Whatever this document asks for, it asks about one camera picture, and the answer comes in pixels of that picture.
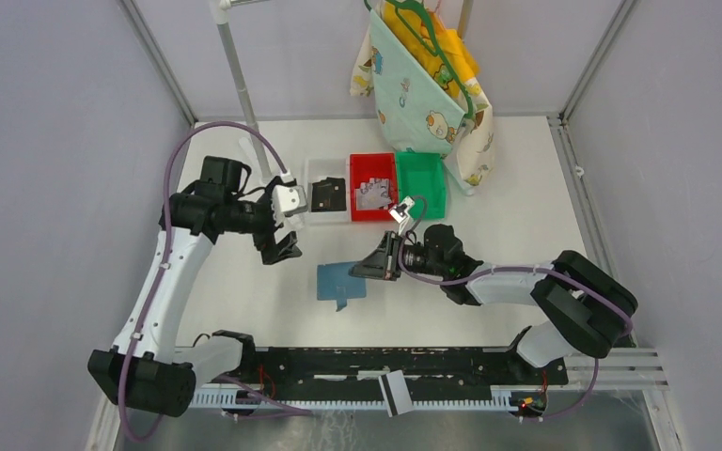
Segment white plastic bin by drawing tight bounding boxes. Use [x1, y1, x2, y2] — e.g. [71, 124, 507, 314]
[304, 158, 351, 225]

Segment white magnetic stripe card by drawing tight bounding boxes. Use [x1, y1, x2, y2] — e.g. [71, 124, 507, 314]
[378, 370, 415, 417]

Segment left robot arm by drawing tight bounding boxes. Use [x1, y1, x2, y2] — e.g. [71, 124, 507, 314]
[87, 156, 306, 417]

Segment blue card holder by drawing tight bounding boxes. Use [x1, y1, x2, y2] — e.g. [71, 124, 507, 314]
[316, 262, 367, 312]

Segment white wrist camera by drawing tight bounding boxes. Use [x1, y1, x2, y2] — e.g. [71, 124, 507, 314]
[388, 196, 417, 238]
[274, 172, 308, 231]

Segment green plastic bin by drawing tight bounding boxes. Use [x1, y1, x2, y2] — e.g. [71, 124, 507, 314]
[395, 152, 447, 220]

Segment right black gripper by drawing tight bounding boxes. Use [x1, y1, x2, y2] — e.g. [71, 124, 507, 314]
[350, 230, 447, 281]

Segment black cards in white bin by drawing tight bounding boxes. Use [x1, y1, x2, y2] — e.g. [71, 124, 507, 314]
[310, 177, 347, 212]

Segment white slotted cable duct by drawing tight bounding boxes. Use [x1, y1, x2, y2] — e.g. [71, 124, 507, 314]
[189, 384, 518, 413]

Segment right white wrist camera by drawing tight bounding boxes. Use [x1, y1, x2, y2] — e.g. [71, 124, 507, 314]
[388, 196, 417, 238]

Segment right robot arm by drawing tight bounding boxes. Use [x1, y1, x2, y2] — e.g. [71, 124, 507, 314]
[349, 224, 638, 383]

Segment red plastic bin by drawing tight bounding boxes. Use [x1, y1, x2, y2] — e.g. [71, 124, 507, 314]
[348, 153, 399, 223]

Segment white clothes rack stand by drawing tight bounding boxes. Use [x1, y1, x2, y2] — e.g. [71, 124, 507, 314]
[208, 0, 274, 185]

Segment yellow garment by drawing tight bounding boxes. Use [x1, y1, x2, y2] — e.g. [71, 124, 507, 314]
[380, 2, 483, 99]

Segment credit cards in red bin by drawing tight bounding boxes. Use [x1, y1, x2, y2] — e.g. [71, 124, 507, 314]
[354, 178, 395, 210]

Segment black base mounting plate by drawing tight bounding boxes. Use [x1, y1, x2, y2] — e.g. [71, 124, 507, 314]
[228, 347, 569, 401]

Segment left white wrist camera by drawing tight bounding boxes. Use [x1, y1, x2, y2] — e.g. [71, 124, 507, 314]
[274, 172, 308, 231]

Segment mint cartoon print cloth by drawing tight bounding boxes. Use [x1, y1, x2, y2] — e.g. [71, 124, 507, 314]
[350, 1, 494, 195]

